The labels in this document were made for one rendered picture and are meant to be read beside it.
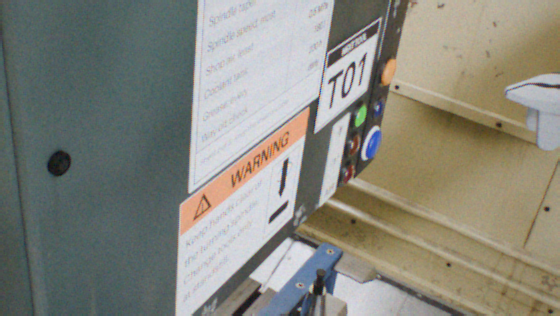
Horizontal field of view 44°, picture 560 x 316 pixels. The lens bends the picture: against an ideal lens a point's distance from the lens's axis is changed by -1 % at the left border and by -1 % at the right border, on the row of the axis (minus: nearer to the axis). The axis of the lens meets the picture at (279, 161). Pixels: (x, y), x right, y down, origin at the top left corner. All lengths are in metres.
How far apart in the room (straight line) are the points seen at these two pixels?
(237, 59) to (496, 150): 1.11
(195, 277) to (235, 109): 0.12
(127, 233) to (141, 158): 0.04
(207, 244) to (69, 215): 0.15
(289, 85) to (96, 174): 0.19
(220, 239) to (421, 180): 1.12
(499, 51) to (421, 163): 0.31
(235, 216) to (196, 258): 0.04
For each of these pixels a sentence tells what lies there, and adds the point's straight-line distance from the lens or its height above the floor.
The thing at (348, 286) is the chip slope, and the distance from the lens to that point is 1.75.
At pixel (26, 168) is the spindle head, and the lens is 0.30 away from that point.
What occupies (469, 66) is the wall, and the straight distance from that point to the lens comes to 1.42.
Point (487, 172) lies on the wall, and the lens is 1.50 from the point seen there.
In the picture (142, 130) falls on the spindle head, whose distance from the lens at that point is 0.35.
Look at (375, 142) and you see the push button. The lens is 0.69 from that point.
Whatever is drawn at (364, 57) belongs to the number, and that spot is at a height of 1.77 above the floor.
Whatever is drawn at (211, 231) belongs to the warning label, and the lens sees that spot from 0.46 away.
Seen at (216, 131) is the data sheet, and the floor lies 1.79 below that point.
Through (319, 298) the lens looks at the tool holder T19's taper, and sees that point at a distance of 1.04.
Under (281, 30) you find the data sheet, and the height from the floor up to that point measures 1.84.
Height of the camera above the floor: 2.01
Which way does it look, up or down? 34 degrees down
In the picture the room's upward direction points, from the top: 8 degrees clockwise
